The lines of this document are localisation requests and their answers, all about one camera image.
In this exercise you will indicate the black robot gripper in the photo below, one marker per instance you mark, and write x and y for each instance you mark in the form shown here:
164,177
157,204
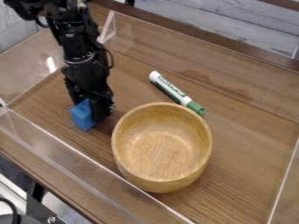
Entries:
88,82

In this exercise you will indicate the blue rectangular block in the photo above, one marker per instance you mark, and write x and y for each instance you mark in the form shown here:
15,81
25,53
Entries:
82,115

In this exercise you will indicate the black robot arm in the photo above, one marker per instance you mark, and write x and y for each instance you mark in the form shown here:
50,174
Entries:
73,26

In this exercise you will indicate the brown wooden bowl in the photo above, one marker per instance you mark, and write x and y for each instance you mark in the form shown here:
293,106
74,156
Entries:
162,145

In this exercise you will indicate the green white marker pen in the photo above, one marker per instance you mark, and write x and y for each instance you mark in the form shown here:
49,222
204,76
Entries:
176,93

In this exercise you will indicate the clear acrylic corner bracket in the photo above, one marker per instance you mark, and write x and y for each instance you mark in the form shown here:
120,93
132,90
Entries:
109,30

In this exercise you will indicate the black metal table frame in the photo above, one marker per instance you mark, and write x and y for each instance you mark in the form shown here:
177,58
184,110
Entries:
37,209

